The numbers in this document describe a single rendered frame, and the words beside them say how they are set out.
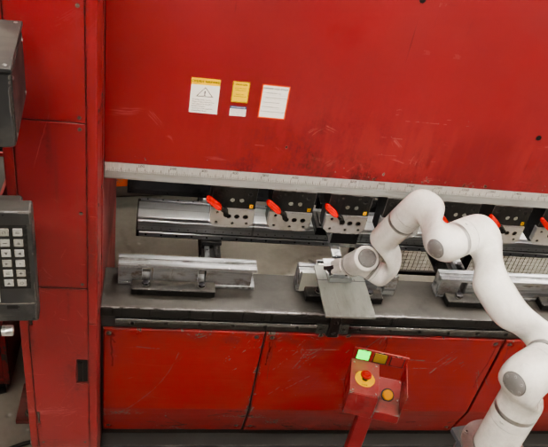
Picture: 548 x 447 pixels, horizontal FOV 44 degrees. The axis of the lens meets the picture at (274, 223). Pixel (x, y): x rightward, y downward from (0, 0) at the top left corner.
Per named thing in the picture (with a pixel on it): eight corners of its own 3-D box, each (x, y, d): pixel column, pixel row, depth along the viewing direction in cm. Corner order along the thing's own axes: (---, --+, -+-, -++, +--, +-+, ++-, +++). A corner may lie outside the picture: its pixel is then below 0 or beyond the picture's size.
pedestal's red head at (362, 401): (341, 412, 241) (353, 380, 231) (344, 378, 254) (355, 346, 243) (396, 424, 241) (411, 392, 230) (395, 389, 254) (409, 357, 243)
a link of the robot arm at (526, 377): (546, 415, 186) (583, 357, 172) (505, 445, 176) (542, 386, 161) (512, 385, 193) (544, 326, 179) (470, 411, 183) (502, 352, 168)
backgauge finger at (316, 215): (320, 259, 256) (323, 249, 253) (310, 217, 277) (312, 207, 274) (351, 261, 258) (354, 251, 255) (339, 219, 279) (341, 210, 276)
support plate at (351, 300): (324, 317, 231) (325, 316, 230) (313, 266, 251) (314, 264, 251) (375, 319, 234) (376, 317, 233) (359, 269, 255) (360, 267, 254)
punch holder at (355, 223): (322, 232, 238) (332, 194, 228) (317, 217, 245) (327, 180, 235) (363, 234, 241) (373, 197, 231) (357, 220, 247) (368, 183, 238)
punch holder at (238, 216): (208, 225, 231) (213, 186, 221) (207, 211, 237) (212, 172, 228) (252, 228, 234) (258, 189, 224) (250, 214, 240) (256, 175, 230)
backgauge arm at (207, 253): (199, 296, 265) (202, 270, 257) (196, 200, 315) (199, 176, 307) (219, 297, 267) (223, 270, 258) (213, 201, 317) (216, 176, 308)
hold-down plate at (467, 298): (446, 307, 263) (449, 301, 261) (442, 297, 267) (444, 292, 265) (517, 309, 268) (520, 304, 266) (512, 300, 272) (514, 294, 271)
